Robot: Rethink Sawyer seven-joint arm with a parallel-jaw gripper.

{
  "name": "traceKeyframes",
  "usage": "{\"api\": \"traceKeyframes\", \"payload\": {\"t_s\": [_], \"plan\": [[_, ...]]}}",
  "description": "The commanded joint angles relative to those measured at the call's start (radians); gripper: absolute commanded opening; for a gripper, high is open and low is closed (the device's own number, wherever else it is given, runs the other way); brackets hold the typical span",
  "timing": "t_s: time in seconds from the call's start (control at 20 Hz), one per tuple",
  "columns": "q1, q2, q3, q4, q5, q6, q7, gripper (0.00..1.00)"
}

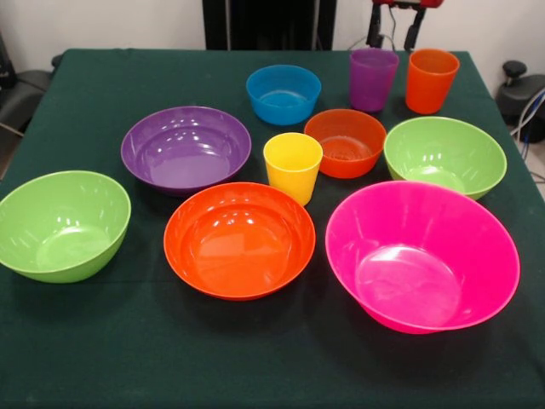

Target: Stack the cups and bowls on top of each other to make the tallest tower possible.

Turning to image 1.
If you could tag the yellow plastic cup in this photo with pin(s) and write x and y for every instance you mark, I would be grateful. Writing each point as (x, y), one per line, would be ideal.
(294, 174)

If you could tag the orange plastic cup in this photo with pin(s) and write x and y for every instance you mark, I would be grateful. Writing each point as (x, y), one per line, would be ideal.
(430, 89)

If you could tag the dark green tablecloth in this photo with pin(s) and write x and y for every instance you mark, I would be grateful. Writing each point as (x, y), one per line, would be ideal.
(127, 349)

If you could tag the black chair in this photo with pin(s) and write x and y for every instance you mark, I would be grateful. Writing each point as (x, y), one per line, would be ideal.
(21, 98)

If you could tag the blue plastic bowl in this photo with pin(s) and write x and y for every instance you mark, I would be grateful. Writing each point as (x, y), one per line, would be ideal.
(283, 111)

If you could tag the pink plastic bowl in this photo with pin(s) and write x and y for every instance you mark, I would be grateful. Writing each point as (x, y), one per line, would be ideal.
(417, 255)

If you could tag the purple plastic cup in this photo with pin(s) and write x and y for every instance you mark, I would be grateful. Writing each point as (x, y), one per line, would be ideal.
(374, 87)

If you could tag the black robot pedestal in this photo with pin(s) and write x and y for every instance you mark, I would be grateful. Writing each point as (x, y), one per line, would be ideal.
(272, 21)

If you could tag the purple plastic bowl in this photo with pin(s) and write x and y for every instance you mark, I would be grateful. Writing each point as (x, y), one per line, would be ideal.
(183, 153)

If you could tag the green plastic bowl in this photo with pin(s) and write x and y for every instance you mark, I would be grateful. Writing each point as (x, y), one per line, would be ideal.
(443, 149)
(64, 221)

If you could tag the large orange plastic bowl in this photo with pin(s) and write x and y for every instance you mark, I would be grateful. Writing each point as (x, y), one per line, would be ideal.
(238, 247)

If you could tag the small orange plastic bowl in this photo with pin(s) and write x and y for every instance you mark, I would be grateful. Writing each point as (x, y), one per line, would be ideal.
(347, 162)

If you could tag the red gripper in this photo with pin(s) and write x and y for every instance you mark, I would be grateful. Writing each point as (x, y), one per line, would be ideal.
(404, 3)

